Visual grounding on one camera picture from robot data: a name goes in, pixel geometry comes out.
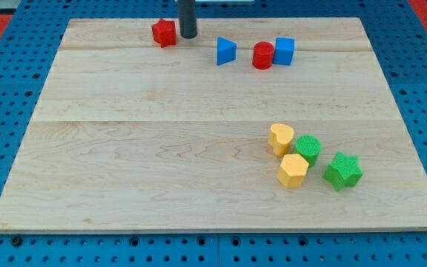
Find red cylinder block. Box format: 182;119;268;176
252;42;274;70

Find red star block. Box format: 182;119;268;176
151;19;176;47

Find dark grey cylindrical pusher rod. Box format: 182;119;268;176
178;0;197;39

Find light wooden board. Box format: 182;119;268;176
0;18;427;234

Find blue triangle block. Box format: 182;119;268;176
216;36;237;65

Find green cylinder block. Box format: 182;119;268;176
293;135;322;168

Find yellow heart block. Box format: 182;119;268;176
268;123;294;156

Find blue cube block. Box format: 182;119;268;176
273;37;296;66

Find green star block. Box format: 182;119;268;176
322;151;363;191

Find yellow hexagon block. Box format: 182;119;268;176
277;154;309;188

